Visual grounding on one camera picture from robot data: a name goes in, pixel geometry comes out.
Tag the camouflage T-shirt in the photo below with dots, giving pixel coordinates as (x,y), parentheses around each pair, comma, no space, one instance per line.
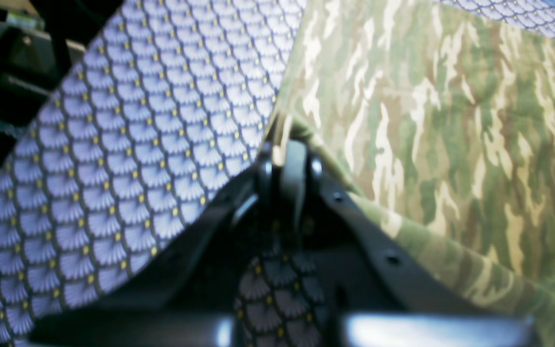
(438,116)

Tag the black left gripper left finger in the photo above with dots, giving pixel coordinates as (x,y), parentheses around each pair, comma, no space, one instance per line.
(184,297)

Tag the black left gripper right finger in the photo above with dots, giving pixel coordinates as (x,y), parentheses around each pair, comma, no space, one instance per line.
(377,295)

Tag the fan pattern tablecloth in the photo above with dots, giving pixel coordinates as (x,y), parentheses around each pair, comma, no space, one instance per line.
(169,103)

